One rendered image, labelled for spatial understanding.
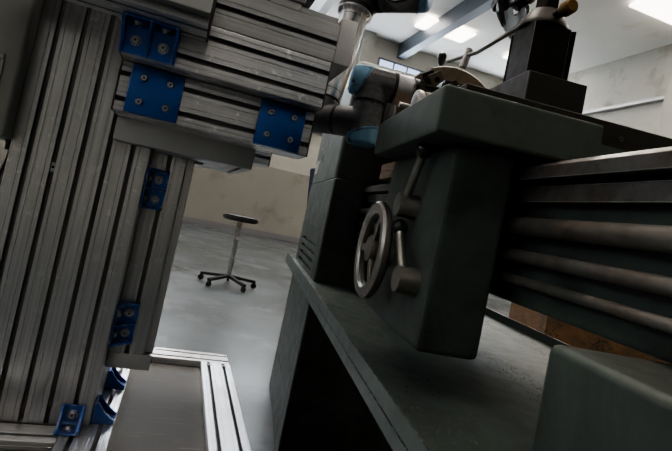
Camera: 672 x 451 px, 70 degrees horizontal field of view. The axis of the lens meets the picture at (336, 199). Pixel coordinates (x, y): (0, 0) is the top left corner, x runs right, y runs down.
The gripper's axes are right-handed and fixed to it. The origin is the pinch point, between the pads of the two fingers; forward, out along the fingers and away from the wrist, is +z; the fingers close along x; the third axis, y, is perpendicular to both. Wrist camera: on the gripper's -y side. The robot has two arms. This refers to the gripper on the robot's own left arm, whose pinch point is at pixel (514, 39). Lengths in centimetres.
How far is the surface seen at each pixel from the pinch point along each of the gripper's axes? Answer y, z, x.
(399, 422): 73, 62, -60
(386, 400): 68, 62, -60
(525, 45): 48, 17, -28
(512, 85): 50, 23, -31
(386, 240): 53, 46, -55
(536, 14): 49, 12, -26
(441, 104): 66, 29, -51
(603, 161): 78, 38, -39
